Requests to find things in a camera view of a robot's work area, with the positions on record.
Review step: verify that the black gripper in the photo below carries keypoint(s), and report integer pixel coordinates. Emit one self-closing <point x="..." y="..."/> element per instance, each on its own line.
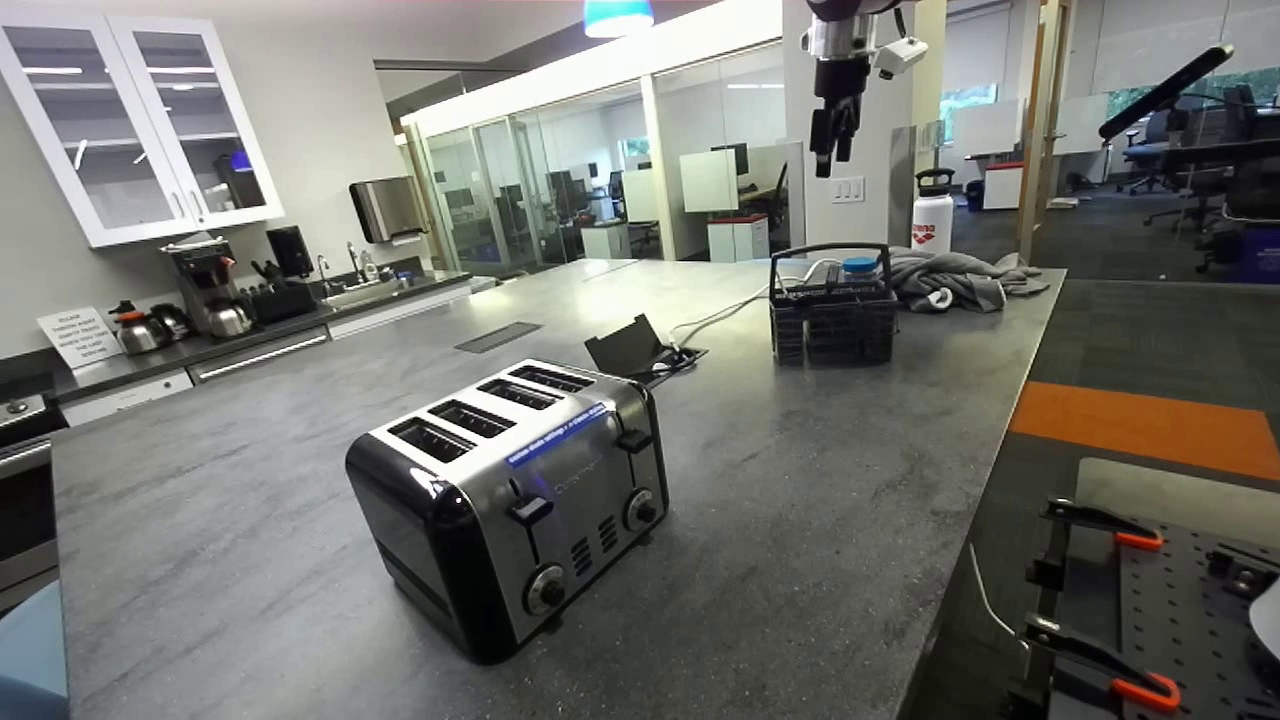
<point x="842" y="65"/>

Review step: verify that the black plastic crate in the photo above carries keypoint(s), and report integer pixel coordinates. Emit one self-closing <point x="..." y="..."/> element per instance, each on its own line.
<point x="833" y="327"/>

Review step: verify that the blue item in basket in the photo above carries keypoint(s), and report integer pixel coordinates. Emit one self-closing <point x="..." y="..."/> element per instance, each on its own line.
<point x="862" y="266"/>

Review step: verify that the white spray bottle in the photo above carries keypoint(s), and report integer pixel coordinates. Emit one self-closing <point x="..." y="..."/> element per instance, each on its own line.
<point x="932" y="218"/>

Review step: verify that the blue pendant lamp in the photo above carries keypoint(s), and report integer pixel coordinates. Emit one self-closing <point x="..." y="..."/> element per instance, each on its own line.
<point x="619" y="12"/>

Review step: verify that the black tripod pole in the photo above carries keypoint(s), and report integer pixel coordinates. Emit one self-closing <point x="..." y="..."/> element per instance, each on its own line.
<point x="1166" y="89"/>

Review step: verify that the dark countertop vent grille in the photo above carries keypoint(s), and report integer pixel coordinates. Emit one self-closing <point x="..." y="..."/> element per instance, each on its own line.
<point x="503" y="338"/>

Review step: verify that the steel paper towel dispenser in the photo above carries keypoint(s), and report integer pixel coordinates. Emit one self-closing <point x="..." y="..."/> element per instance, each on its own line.
<point x="387" y="209"/>

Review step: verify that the black and chrome four-slot toaster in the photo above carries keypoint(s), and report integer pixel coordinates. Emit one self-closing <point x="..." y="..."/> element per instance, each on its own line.
<point x="533" y="506"/>

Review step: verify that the black perforated mounting board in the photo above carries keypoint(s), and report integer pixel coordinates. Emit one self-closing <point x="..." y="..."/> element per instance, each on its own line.
<point x="1184" y="626"/>

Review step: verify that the dark kitchen counter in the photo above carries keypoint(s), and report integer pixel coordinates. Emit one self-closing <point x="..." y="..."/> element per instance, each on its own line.
<point x="266" y="327"/>

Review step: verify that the coffee maker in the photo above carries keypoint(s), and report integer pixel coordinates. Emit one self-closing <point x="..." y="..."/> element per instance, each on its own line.
<point x="209" y="285"/>

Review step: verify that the dark coffee carafe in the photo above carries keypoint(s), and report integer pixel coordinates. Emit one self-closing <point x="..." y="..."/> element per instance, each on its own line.
<point x="172" y="323"/>
<point x="132" y="328"/>

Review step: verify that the white printed sign card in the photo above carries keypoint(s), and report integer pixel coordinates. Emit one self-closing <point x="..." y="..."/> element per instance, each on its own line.
<point x="83" y="338"/>

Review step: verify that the steel built-in oven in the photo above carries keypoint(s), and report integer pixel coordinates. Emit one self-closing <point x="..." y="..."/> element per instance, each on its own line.
<point x="25" y="495"/>

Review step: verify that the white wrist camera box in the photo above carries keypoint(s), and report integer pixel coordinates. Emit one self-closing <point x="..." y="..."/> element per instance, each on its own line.
<point x="906" y="53"/>

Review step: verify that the wooden post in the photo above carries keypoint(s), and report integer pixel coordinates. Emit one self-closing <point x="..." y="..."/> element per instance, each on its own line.
<point x="1040" y="133"/>

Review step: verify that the white glass-door wall cabinet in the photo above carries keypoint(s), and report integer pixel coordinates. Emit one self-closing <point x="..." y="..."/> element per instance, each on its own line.
<point x="132" y="126"/>

